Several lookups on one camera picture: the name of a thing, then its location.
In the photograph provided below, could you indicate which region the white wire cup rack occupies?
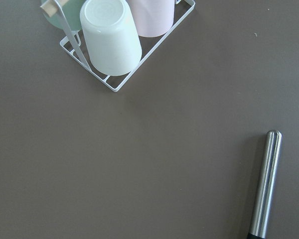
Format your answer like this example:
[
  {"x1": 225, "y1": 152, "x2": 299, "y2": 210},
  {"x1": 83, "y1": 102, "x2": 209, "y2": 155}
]
[{"x1": 39, "y1": 0, "x2": 196, "y2": 93}]

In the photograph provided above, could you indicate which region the white upturned cup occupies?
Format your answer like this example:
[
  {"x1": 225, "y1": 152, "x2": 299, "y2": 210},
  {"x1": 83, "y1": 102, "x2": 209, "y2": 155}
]
[{"x1": 80, "y1": 0, "x2": 142, "y2": 76}]

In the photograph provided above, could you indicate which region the steel muddler black tip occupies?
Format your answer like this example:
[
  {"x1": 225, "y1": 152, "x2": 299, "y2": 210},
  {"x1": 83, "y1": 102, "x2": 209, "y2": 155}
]
[{"x1": 247, "y1": 130, "x2": 283, "y2": 239}]

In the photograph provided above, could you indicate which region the pink upturned cup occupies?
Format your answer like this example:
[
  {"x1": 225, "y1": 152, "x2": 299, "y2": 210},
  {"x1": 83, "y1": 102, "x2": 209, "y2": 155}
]
[{"x1": 128, "y1": 0, "x2": 175, "y2": 37}]

